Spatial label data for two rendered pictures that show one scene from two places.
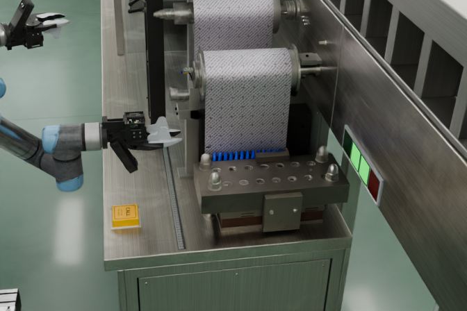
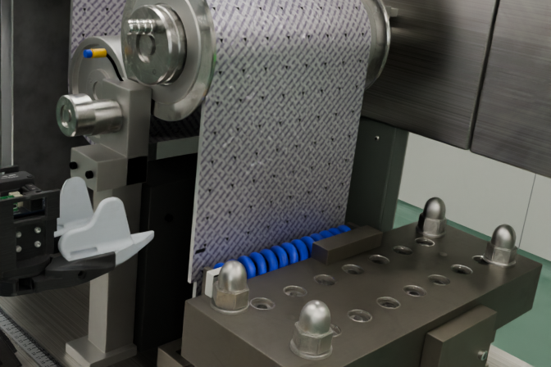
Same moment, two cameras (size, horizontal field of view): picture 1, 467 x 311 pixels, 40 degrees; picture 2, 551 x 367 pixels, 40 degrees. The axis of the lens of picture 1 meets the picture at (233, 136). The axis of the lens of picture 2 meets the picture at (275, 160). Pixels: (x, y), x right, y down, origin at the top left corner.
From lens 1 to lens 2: 1.22 m
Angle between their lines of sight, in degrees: 34
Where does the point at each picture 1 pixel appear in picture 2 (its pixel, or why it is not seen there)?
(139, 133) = (34, 233)
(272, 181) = (412, 296)
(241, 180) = (349, 313)
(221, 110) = (237, 135)
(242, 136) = (271, 206)
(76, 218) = not seen: outside the picture
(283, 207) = (465, 354)
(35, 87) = not seen: outside the picture
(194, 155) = (126, 294)
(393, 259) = not seen: outside the picture
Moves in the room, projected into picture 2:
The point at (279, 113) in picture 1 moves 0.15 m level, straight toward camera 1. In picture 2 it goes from (342, 136) to (425, 181)
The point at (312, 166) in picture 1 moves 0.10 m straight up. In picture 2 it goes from (434, 246) to (449, 166)
